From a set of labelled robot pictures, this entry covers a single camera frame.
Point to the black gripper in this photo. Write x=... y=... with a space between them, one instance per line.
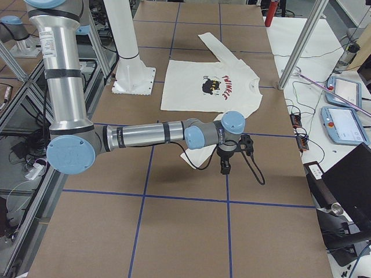
x=224 y=152

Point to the cream long-sleeve cat shirt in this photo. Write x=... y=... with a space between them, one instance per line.
x=229 y=87

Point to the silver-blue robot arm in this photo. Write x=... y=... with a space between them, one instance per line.
x=75 y=140

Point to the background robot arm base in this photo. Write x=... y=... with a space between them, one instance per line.
x=13 y=29

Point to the orange black adapter box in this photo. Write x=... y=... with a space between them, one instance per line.
x=295 y=120

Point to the black box with label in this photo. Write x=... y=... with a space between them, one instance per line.
x=318 y=188

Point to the near blue teach pendant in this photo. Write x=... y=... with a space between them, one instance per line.
x=343 y=126

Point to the blue teach pendant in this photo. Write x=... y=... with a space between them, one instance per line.
x=350 y=90
x=343 y=126

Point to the black monitor on stand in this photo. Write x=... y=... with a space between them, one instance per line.
x=345 y=226

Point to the reacher grabber stick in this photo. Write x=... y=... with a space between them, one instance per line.
x=297 y=72

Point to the far blue teach pendant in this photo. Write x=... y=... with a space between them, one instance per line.
x=350 y=90

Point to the red cylinder bottle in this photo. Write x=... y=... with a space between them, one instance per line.
x=271 y=13

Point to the white power strip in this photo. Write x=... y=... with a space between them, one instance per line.
x=37 y=170

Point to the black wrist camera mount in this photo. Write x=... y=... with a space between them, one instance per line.
x=246 y=144

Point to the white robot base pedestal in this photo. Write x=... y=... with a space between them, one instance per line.
x=132 y=75

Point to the aluminium frame post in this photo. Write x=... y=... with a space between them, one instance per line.
x=302 y=41

